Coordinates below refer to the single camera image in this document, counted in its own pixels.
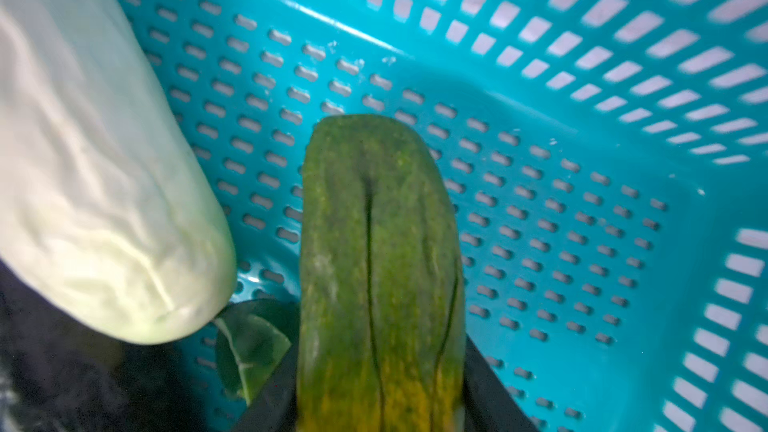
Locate teal plastic basket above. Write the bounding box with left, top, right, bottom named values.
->
left=119, top=0, right=767, bottom=431

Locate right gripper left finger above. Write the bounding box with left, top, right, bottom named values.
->
left=230, top=343, right=298, bottom=432

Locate green toy vegetable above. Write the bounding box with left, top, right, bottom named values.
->
left=297, top=114, right=466, bottom=431

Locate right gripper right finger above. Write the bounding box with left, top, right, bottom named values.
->
left=463, top=336, right=538, bottom=432

